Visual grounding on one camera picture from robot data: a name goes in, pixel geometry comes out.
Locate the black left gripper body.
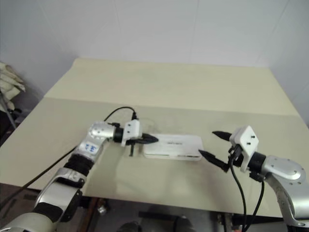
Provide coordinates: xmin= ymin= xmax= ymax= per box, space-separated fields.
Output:
xmin=125 ymin=137 xmax=145 ymax=158

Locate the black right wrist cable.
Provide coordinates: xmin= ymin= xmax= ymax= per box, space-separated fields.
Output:
xmin=249 ymin=171 xmax=266 ymax=229
xmin=229 ymin=145 xmax=248 ymax=230

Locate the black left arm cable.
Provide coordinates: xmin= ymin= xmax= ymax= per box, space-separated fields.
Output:
xmin=0 ymin=107 xmax=139 ymax=206

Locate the white box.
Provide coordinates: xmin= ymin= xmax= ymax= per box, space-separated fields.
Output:
xmin=143 ymin=133 xmax=203 ymax=162

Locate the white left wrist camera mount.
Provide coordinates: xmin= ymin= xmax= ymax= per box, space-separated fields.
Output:
xmin=120 ymin=119 xmax=142 ymax=147

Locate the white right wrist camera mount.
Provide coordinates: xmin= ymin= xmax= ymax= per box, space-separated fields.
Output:
xmin=229 ymin=125 xmax=260 ymax=173

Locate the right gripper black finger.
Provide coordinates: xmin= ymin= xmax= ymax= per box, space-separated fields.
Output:
xmin=198 ymin=149 xmax=230 ymax=173
xmin=211 ymin=130 xmax=232 ymax=143

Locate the beige crumpled cloth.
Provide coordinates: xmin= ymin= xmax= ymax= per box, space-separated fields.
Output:
xmin=0 ymin=61 xmax=27 ymax=112

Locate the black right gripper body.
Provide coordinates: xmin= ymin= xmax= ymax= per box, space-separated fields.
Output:
xmin=227 ymin=144 xmax=243 ymax=168

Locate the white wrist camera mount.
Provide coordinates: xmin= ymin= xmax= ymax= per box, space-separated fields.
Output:
xmin=229 ymin=125 xmax=260 ymax=173
xmin=120 ymin=119 xmax=142 ymax=147

